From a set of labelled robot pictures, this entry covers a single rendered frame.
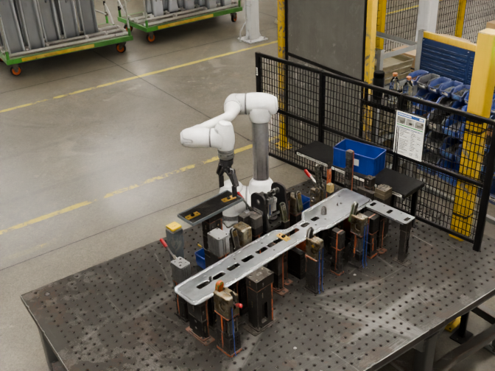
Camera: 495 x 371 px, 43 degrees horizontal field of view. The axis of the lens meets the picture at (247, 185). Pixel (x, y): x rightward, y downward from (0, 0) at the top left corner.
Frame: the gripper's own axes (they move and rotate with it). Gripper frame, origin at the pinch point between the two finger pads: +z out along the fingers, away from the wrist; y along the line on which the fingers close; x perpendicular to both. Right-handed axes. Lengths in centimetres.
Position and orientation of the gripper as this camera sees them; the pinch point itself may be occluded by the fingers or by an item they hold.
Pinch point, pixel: (227, 189)
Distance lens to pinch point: 355.4
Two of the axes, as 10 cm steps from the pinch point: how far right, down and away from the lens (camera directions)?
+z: 0.3, 8.7, 4.9
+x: 8.3, -3.0, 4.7
